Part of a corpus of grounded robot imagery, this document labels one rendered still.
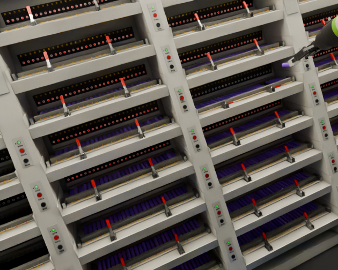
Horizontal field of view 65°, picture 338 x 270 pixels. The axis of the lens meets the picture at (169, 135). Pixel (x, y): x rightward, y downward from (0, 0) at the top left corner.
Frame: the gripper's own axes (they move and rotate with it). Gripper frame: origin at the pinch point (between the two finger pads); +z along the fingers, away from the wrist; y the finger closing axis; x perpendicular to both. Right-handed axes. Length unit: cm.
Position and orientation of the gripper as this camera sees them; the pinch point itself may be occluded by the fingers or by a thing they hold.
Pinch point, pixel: (295, 60)
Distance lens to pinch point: 137.2
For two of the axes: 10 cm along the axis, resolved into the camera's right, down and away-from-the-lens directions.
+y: -9.2, 3.3, -2.2
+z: -1.8, 1.7, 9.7
